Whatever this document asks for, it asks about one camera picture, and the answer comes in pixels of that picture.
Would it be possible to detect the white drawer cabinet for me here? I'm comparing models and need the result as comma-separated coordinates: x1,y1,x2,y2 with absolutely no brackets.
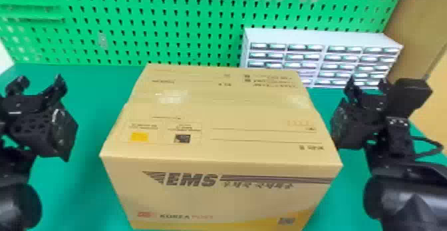
239,27,404,89

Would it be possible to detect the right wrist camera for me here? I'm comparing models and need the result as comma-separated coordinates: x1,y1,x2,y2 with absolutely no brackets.
384,78,434,120

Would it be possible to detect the black cable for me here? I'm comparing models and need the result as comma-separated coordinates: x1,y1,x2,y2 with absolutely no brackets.
411,135,445,159

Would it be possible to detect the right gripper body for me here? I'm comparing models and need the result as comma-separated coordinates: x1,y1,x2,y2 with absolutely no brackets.
329,95,389,151

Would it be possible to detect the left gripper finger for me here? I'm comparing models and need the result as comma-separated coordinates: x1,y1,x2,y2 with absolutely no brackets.
5,75,31,97
41,73,69,105

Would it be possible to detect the cardboard box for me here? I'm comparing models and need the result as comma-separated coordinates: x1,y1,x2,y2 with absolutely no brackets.
98,63,344,231

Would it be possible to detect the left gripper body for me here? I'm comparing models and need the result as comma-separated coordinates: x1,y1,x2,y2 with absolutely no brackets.
0,93,78,162

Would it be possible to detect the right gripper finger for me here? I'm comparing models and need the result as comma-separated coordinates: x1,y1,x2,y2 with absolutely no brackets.
343,76,365,104
378,78,392,99

